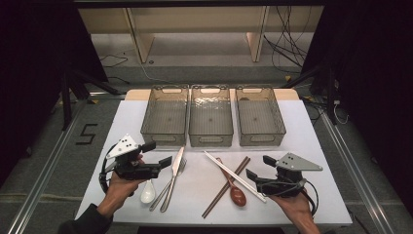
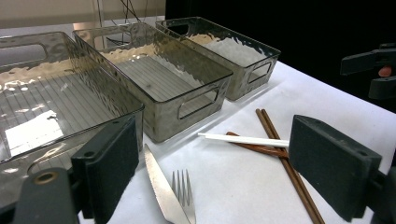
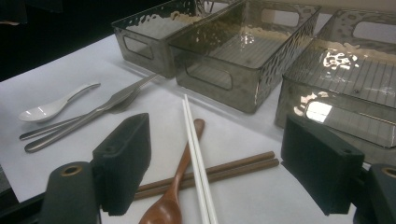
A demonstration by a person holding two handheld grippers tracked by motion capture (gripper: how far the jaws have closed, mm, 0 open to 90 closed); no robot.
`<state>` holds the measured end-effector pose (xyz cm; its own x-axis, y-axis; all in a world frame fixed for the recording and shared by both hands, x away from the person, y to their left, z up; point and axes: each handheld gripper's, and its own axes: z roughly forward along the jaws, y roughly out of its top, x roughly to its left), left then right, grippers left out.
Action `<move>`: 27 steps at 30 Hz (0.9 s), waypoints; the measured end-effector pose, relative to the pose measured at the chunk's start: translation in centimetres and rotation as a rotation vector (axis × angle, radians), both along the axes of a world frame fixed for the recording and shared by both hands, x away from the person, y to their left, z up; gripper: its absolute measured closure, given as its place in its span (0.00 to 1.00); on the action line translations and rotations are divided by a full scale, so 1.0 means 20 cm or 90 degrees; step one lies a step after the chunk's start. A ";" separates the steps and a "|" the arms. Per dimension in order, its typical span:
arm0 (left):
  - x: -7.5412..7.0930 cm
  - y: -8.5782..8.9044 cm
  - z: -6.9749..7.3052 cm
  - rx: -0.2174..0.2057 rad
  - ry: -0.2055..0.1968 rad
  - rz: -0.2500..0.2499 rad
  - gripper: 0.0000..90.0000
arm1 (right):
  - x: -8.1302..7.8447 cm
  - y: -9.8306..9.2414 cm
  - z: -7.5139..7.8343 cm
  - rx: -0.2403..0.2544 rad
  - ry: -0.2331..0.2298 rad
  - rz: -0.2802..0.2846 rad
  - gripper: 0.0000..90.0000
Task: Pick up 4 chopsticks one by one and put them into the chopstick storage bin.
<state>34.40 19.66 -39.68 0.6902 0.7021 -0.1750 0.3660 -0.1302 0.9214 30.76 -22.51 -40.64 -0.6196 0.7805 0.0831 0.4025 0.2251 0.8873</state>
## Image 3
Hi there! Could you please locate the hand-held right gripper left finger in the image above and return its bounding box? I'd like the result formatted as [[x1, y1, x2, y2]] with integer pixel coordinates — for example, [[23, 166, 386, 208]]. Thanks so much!
[[92, 112, 152, 217]]

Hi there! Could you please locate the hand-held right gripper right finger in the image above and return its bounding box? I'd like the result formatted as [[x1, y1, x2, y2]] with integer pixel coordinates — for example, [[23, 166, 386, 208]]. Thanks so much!
[[280, 115, 365, 217]]

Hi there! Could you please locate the metal table knife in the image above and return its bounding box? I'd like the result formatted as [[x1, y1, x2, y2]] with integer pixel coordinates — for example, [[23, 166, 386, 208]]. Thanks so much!
[[23, 74, 159, 154]]

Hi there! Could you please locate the brown wooden spoon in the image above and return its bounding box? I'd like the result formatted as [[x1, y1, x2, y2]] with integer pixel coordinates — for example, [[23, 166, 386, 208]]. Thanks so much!
[[138, 118, 205, 224]]

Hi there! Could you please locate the white chopstick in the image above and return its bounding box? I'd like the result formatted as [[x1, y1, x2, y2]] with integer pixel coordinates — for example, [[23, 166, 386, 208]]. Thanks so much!
[[181, 99, 211, 224], [184, 93, 219, 224]]

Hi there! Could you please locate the smoky clear plastic bin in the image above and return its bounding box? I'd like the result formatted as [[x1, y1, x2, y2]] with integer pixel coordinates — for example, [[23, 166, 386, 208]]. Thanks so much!
[[275, 8, 396, 148], [111, 0, 219, 78], [169, 0, 321, 115]]

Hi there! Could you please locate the metal fork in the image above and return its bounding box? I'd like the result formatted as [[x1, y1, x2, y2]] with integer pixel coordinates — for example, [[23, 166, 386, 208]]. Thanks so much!
[[19, 89, 142, 141]]

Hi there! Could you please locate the white ceramic spoon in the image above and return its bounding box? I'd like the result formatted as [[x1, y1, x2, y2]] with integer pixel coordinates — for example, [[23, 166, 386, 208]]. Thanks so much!
[[18, 82, 102, 123]]

